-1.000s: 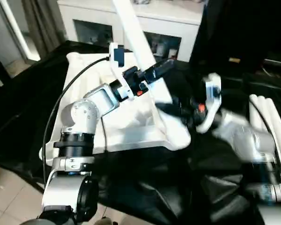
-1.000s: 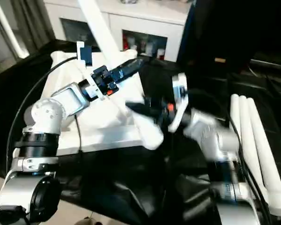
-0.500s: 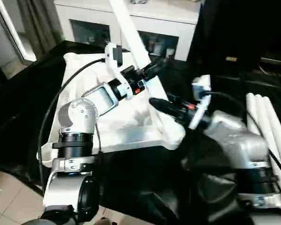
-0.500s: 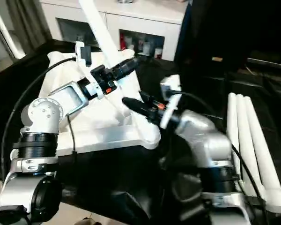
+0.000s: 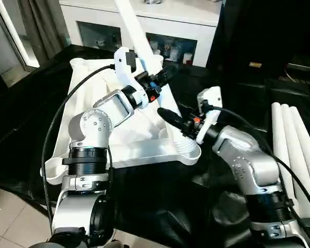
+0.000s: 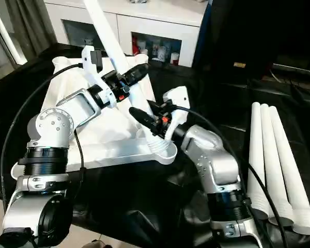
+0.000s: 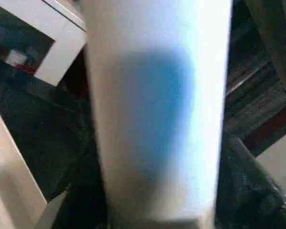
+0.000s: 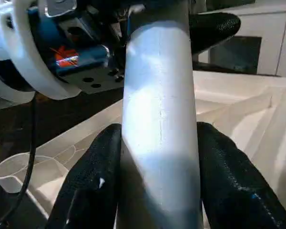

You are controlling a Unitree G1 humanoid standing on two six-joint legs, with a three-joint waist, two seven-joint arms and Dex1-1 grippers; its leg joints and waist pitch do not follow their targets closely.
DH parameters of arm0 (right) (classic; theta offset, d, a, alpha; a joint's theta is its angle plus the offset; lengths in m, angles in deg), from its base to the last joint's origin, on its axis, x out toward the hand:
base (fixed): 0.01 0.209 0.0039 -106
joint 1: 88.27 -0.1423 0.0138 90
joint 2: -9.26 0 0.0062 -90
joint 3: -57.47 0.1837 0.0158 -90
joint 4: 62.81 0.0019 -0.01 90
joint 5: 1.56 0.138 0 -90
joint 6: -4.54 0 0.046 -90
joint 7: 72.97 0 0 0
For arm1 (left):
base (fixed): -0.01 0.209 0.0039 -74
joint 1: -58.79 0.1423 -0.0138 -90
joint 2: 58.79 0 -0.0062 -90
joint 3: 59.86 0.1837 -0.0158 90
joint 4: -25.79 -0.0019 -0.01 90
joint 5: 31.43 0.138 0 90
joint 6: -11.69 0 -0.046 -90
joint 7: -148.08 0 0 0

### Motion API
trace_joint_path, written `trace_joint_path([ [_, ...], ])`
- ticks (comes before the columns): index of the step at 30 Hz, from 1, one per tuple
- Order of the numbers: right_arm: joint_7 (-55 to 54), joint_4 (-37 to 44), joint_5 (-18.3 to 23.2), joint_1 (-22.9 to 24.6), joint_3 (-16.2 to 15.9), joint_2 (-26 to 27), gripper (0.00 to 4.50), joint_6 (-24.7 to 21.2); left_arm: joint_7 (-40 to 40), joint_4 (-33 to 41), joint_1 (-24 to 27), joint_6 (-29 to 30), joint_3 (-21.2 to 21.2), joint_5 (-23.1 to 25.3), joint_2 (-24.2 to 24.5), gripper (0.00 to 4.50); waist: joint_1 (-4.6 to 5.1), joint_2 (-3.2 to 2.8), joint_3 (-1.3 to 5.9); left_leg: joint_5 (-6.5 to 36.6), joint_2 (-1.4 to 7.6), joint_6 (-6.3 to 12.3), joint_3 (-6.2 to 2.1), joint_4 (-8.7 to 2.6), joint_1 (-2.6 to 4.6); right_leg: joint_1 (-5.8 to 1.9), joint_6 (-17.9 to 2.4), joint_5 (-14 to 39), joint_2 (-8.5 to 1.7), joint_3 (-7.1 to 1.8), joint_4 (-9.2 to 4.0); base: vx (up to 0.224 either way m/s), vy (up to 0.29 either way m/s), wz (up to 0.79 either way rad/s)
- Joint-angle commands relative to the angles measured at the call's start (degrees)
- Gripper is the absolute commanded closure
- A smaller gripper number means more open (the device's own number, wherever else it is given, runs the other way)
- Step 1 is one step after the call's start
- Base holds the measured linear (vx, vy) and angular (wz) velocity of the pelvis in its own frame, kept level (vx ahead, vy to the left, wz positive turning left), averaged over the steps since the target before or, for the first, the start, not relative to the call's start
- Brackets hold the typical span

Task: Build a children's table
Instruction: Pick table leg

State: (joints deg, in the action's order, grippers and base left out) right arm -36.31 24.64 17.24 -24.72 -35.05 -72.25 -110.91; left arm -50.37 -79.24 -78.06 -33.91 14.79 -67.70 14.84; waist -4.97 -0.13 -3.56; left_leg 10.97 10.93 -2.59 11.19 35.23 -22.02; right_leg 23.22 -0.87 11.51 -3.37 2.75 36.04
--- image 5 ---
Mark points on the white plastic table leg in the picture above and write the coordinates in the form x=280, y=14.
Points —
x=134, y=31
x=290, y=134
x=279, y=129
x=303, y=134

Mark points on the white plastic table top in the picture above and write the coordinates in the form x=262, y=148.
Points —
x=93, y=82

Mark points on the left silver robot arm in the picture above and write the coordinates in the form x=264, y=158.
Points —
x=98, y=121

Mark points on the white glass-door cabinet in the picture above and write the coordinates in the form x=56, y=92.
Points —
x=170, y=15

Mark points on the black shiny mat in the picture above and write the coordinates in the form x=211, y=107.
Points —
x=157, y=193

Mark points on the small pale label tag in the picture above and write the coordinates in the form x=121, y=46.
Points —
x=255, y=64

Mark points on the black backdrop cloth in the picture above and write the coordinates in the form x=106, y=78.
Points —
x=261, y=31

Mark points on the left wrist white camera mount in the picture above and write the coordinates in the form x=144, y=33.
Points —
x=121, y=67

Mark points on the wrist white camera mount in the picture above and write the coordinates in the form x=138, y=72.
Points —
x=211, y=95
x=121, y=67

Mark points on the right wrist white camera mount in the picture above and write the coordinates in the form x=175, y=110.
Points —
x=211, y=95

